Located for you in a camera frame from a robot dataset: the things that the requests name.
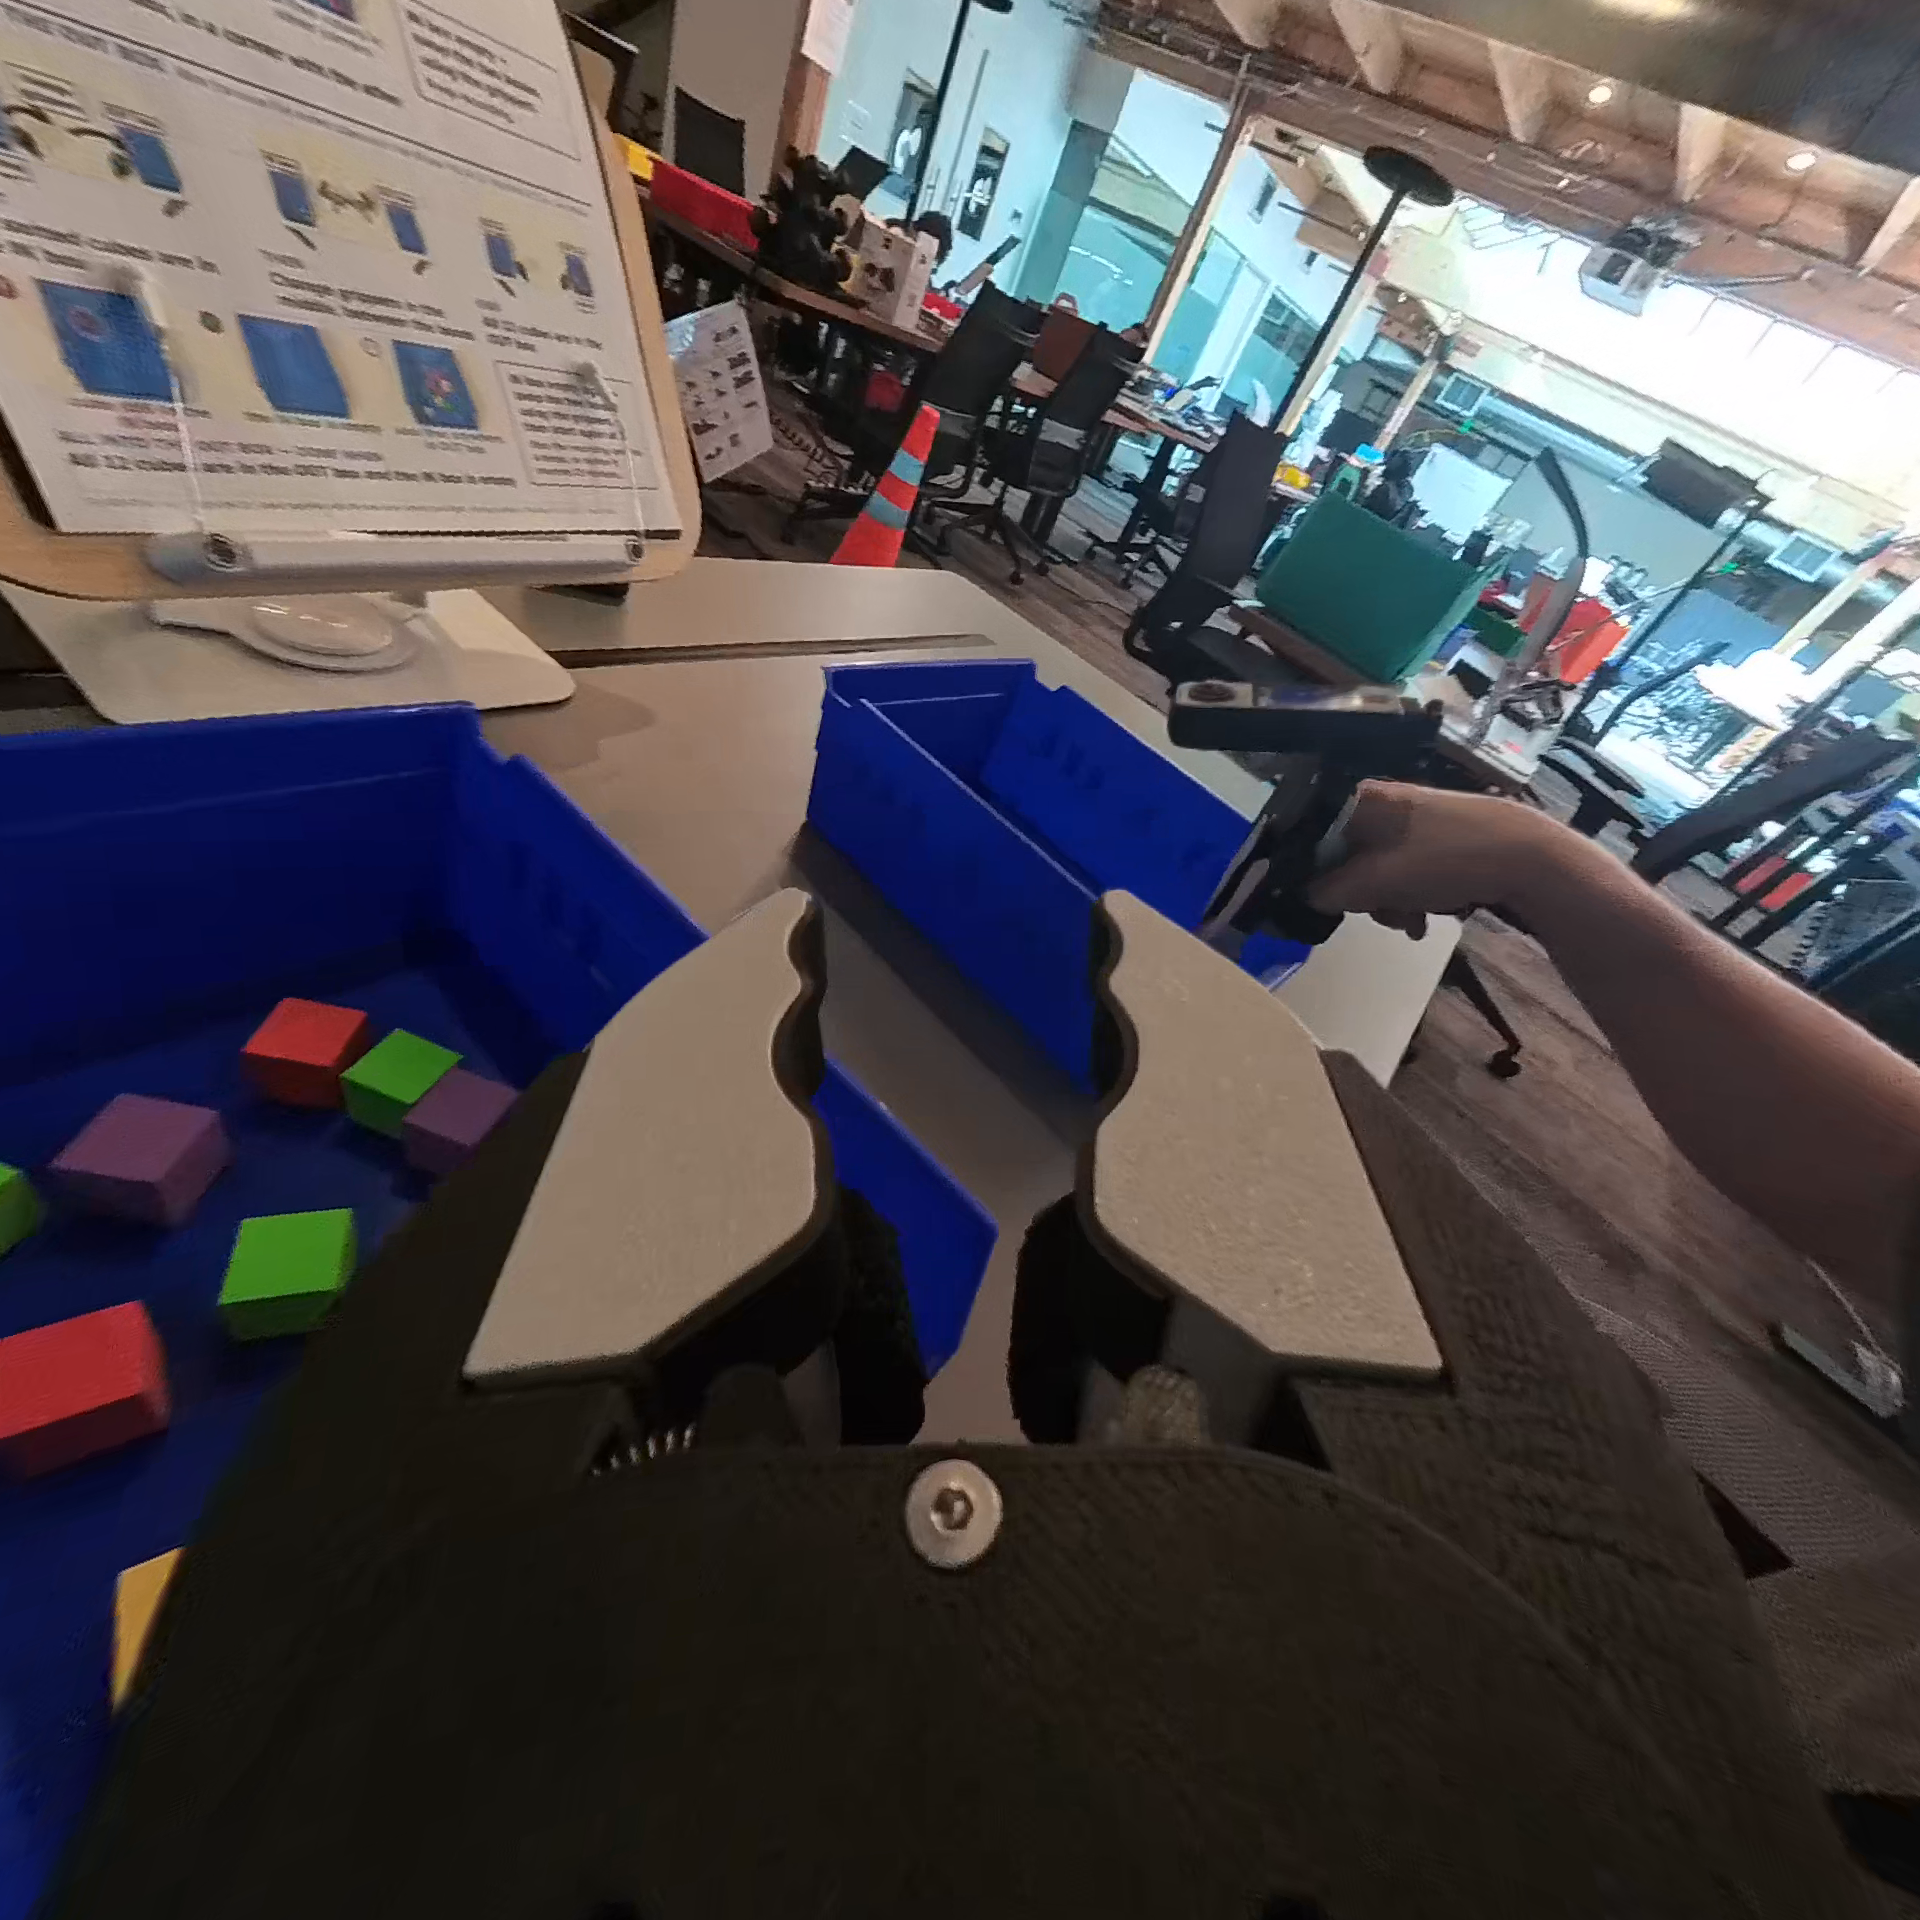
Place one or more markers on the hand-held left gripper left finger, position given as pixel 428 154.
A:
pixel 662 1185

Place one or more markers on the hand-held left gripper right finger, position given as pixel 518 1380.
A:
pixel 1260 1185

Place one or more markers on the purple wooden cube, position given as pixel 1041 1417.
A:
pixel 137 1157
pixel 458 1122

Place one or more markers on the blue plastic bin with cubes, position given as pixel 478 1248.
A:
pixel 930 839

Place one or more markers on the yellow wooden cube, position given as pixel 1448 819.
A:
pixel 143 1620

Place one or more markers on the person's right forearm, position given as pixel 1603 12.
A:
pixel 1723 1035

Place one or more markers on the person's right hand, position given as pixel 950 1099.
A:
pixel 1441 856

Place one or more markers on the green mat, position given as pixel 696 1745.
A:
pixel 1364 593

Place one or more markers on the black office chair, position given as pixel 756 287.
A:
pixel 1208 555

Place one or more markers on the black floor lamp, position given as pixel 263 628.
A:
pixel 1350 284

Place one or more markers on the orange traffic cone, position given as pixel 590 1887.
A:
pixel 886 493

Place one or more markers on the printed paper sheet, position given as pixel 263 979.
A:
pixel 721 389

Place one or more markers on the white clip bar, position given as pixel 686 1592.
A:
pixel 420 551

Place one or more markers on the instruction sheet on wooden board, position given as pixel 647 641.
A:
pixel 667 450

